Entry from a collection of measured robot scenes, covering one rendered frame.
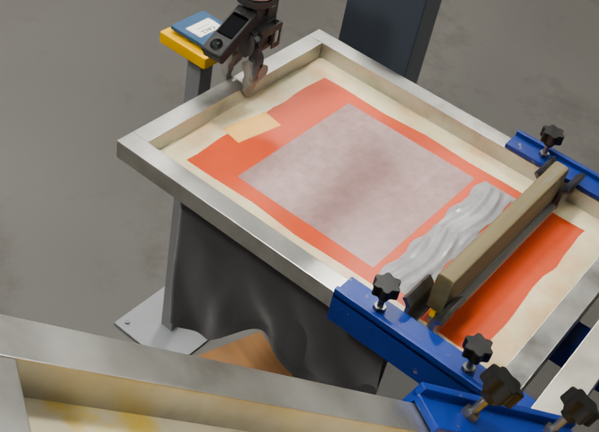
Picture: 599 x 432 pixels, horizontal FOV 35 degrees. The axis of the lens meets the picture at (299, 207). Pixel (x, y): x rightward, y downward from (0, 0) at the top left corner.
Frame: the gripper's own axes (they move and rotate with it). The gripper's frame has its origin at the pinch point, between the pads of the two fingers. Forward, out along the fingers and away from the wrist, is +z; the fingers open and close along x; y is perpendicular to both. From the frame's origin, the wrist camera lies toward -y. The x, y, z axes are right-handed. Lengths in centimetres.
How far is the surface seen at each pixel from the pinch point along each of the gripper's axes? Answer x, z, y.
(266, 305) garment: -30.0, 22.0, -21.6
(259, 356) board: -6, 96, 20
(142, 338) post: 21, 97, 3
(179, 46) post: 19.7, 3.6, 5.5
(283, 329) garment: -34.3, 25.2, -21.1
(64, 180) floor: 83, 98, 30
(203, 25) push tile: 19.7, 1.1, 12.5
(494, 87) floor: 16, 98, 194
